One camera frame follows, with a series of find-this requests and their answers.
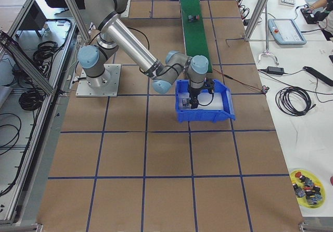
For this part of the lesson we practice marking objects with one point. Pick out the blue right storage bin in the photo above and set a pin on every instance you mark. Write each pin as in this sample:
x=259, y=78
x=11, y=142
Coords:
x=206, y=115

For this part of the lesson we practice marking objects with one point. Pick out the red push button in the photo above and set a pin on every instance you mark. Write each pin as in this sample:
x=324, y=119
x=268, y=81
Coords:
x=193, y=18

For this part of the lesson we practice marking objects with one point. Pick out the green conveyor belt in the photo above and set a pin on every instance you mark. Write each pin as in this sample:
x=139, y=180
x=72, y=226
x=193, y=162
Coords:
x=194, y=33

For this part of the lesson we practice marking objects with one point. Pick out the teach pendant tablet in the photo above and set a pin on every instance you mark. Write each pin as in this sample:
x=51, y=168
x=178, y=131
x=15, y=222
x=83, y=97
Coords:
x=286, y=32

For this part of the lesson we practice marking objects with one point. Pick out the yellow plate of buttons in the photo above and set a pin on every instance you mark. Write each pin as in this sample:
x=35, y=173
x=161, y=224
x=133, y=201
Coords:
x=308, y=189

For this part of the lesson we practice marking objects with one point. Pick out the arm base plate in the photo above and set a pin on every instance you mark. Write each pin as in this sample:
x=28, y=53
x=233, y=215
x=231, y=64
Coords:
x=104, y=86

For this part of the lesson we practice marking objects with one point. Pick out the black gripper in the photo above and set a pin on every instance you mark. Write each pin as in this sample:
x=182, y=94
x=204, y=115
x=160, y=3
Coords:
x=193, y=92

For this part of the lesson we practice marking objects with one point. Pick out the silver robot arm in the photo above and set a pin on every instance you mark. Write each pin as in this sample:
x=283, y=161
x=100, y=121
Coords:
x=114, y=34

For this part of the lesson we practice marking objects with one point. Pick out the aluminium frame post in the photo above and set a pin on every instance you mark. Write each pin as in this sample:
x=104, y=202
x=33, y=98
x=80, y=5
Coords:
x=254, y=19

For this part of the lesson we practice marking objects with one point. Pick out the black power adapter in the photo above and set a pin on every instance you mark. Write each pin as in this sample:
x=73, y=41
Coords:
x=275, y=70

